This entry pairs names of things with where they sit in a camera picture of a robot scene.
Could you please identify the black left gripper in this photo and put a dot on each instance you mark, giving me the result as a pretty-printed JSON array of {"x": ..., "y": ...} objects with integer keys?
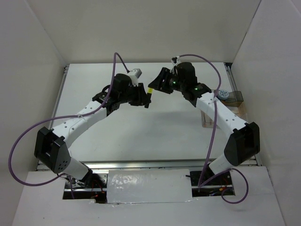
[{"x": 141, "y": 95}]

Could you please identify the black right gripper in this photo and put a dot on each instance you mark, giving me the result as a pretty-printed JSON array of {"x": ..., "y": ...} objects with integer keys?
[{"x": 158, "y": 84}]

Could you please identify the black yellow-capped highlighter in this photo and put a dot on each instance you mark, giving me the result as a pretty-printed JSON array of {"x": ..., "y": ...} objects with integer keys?
[{"x": 149, "y": 94}]

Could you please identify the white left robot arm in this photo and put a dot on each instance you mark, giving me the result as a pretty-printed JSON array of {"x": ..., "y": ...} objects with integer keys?
[{"x": 52, "y": 145}]

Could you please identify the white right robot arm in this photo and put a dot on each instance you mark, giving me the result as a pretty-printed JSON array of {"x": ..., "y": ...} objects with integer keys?
[{"x": 243, "y": 138}]

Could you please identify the clear compartment organizer box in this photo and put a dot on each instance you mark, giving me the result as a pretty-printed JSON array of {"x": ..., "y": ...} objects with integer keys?
[{"x": 235, "y": 103}]

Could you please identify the white foil sheet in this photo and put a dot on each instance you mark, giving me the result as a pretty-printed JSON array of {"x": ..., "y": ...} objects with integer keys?
[{"x": 148, "y": 186}]

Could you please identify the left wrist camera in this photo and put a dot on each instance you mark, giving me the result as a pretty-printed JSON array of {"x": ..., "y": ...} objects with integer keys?
[{"x": 134, "y": 76}]

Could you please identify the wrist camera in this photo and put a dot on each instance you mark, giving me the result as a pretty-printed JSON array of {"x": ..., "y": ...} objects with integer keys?
[
  {"x": 134, "y": 76},
  {"x": 175, "y": 61}
]

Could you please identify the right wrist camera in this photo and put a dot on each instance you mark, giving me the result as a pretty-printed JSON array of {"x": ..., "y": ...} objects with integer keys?
[{"x": 175, "y": 61}]

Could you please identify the aluminium front rail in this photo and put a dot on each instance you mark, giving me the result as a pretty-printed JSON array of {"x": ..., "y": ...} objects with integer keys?
[{"x": 145, "y": 164}]

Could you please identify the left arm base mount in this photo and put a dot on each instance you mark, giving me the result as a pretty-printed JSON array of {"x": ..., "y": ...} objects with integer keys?
[{"x": 94, "y": 188}]

